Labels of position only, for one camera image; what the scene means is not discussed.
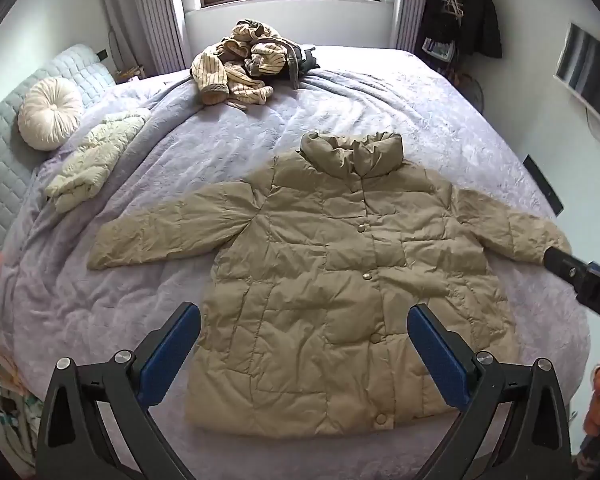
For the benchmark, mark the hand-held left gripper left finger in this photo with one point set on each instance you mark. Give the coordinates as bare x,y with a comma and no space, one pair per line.
172,350

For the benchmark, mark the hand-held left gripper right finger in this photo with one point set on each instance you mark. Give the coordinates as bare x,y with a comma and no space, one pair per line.
437,355

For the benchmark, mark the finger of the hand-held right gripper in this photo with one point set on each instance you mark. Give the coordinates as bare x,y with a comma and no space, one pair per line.
562,262

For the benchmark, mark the tan puffer jacket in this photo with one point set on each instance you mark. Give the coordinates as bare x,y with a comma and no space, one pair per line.
320,270

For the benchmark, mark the lavender bed blanket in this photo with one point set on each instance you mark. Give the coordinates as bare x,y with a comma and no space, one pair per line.
145,270

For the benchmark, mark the cream puffer jacket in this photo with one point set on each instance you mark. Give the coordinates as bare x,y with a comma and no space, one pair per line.
87,160

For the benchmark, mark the printed bag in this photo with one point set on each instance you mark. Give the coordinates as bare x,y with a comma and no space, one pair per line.
439,50

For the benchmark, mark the grey quilted headboard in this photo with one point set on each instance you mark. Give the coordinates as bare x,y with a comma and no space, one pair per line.
0,160

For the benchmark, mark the round white pillow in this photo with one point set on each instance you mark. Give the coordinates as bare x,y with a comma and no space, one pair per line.
47,112

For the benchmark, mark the black hanging coats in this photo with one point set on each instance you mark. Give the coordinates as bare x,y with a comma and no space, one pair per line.
472,5

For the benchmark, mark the beige striped garment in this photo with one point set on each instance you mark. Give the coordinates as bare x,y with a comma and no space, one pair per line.
230,67

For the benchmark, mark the grey curtain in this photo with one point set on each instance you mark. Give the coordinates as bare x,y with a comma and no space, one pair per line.
150,15
411,5

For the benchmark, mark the dark folded garment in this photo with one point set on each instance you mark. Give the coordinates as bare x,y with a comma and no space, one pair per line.
305,60

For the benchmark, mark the black strip on wall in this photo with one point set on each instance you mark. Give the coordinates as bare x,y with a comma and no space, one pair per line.
545,187

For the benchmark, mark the wall mounted screen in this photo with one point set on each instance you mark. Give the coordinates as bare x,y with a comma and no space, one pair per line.
587,70

